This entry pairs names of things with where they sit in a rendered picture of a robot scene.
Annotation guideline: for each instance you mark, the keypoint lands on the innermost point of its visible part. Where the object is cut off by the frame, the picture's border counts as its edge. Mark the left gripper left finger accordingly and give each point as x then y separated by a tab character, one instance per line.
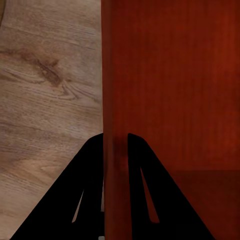
52	218

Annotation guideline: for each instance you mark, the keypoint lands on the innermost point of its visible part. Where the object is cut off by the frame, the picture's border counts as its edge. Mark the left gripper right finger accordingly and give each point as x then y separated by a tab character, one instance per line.
177	218

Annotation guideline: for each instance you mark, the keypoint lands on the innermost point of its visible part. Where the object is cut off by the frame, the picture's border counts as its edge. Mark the storage box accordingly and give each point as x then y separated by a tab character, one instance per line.
171	75

